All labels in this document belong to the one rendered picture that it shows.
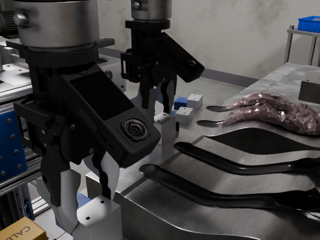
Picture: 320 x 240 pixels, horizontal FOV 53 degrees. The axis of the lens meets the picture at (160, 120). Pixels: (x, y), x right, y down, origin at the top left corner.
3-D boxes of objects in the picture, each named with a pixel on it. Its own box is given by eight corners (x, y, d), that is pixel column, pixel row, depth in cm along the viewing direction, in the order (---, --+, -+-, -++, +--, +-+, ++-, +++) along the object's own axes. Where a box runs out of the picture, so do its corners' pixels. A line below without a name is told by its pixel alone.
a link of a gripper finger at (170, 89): (156, 107, 74) (150, 72, 69) (177, 114, 71) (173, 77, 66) (148, 115, 73) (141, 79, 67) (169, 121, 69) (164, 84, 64)
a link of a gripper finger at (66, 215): (47, 215, 40) (52, 146, 38) (78, 236, 37) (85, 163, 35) (25, 224, 38) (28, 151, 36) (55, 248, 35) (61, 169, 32)
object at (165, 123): (116, 130, 73) (114, 108, 71) (131, 122, 77) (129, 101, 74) (162, 147, 66) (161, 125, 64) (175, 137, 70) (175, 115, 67)
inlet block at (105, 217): (31, 216, 45) (24, 185, 43) (60, 198, 49) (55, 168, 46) (93, 263, 38) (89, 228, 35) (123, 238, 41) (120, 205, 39)
